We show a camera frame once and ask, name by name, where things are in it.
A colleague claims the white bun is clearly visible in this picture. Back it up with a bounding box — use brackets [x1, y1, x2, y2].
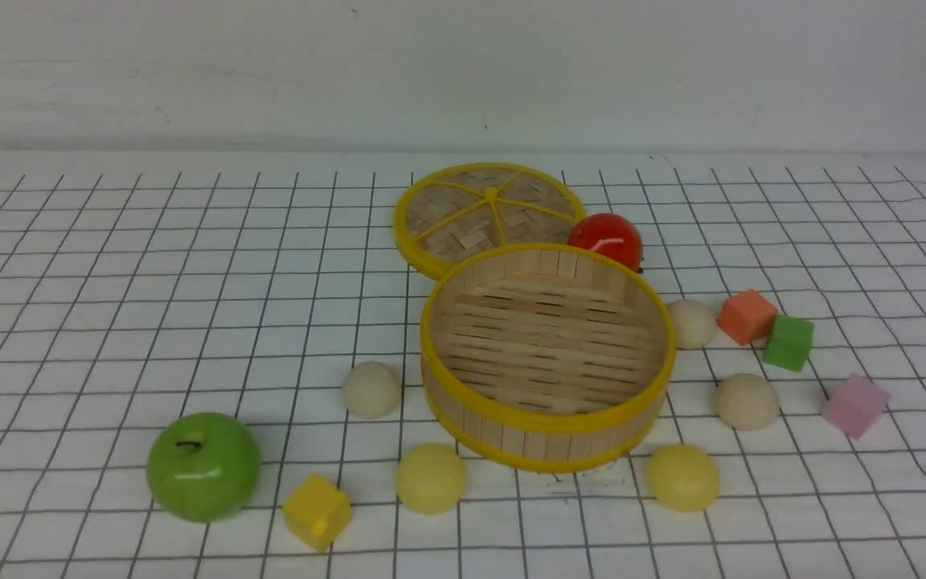
[714, 373, 781, 431]
[666, 299, 718, 351]
[342, 360, 402, 419]

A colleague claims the yellow bun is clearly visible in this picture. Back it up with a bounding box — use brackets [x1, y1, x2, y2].
[648, 444, 721, 512]
[396, 444, 468, 516]

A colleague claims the woven bamboo steamer lid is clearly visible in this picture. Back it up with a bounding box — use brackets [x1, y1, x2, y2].
[392, 162, 587, 280]

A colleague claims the bamboo steamer tray yellow rim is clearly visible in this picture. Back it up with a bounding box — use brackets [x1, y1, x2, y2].
[420, 244, 676, 473]

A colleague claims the red tomato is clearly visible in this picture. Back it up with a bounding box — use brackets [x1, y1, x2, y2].
[568, 212, 644, 274]

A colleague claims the yellow cube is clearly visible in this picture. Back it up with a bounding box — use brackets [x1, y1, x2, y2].
[282, 473, 353, 552]

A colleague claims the orange cube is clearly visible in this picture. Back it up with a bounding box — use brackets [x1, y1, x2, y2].
[716, 289, 779, 346]

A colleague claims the green apple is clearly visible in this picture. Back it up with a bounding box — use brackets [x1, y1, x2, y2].
[145, 412, 262, 524]

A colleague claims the green cube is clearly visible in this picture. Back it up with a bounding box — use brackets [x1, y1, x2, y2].
[762, 313, 813, 372]

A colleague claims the pink cube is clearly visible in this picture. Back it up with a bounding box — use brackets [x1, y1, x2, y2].
[822, 372, 891, 440]

